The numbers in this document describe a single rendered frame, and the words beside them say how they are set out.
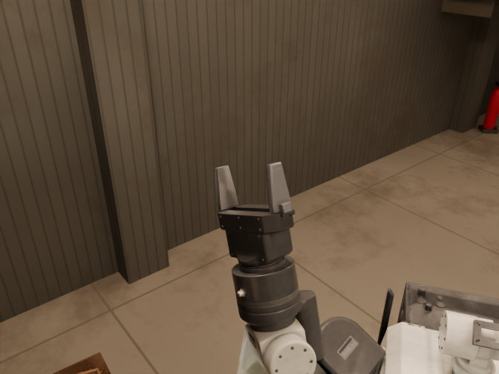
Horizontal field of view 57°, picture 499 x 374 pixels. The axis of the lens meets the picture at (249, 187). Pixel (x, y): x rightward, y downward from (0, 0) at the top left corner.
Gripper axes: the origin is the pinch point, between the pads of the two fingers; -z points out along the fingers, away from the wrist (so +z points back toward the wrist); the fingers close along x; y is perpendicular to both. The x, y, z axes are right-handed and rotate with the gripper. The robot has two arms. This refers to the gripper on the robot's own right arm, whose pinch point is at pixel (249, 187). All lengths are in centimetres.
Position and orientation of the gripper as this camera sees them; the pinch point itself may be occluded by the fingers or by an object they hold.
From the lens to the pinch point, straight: 61.7
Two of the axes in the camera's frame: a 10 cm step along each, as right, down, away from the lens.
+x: 6.5, -0.1, -7.6
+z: 1.7, 9.8, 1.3
